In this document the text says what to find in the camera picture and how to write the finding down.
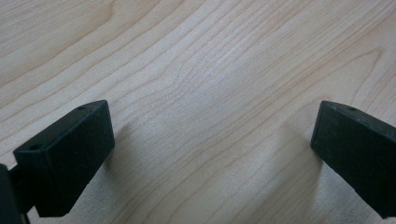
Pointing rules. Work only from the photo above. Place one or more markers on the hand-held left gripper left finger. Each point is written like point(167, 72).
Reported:
point(65, 155)

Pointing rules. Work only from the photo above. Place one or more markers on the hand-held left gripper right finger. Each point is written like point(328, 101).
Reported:
point(355, 152)

